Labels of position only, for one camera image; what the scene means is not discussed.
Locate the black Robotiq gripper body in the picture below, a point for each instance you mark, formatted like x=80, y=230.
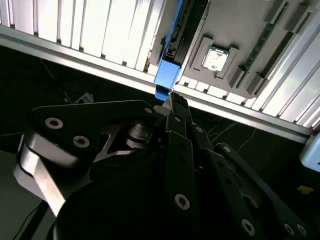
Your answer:
x=130, y=195

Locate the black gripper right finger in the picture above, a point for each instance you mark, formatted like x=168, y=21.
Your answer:
x=225, y=180

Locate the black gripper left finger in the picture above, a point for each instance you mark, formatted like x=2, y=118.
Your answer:
x=85, y=117

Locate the hard disk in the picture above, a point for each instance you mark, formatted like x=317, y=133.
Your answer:
x=167, y=72

